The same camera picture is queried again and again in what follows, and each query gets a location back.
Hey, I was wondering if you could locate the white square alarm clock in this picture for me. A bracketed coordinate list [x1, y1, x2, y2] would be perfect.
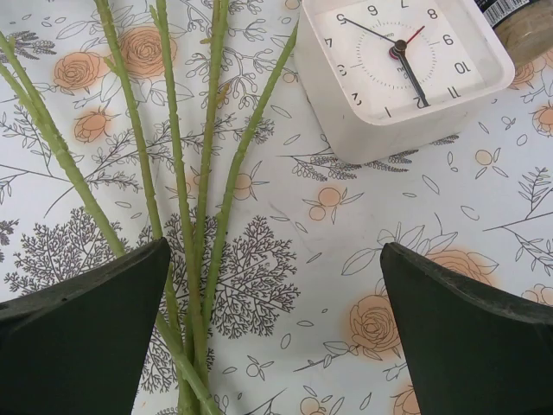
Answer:
[293, 0, 517, 165]

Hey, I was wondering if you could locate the small jar with black cap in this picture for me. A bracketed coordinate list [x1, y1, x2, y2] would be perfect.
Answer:
[474, 0, 553, 67]

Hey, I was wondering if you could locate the coral pink fake rose stem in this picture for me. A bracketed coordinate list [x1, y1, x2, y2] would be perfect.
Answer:
[185, 0, 232, 360]

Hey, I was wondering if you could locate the floral printed tablecloth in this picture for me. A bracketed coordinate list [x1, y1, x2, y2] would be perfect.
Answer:
[0, 0, 553, 415]

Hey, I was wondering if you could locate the mint fake rose stem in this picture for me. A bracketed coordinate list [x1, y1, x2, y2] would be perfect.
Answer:
[199, 21, 300, 329]

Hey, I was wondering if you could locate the white fake rose stem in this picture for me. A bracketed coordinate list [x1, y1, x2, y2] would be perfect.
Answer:
[92, 0, 195, 415]
[0, 32, 221, 415]

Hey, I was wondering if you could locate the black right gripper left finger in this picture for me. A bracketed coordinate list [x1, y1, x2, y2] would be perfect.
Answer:
[0, 236, 172, 415]

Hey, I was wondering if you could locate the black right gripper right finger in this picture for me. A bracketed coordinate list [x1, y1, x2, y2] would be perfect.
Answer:
[379, 241, 553, 415]

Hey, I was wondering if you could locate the peach fake rose stem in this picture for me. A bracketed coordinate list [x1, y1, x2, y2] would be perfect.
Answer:
[149, 0, 213, 415]

